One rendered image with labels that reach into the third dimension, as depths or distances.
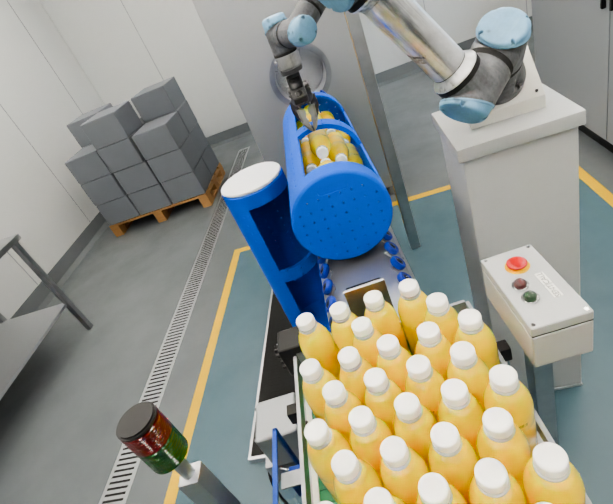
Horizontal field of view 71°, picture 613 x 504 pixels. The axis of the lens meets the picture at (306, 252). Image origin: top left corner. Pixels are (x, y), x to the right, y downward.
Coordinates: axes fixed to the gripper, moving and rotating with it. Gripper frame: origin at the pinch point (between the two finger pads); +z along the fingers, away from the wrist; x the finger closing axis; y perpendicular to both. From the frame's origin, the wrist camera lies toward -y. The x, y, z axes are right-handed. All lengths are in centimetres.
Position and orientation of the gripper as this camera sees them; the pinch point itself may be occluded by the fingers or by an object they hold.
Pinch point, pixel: (313, 128)
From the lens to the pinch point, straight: 150.3
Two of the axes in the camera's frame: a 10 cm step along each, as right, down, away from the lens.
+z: 3.5, 7.7, 5.3
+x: -9.3, 3.3, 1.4
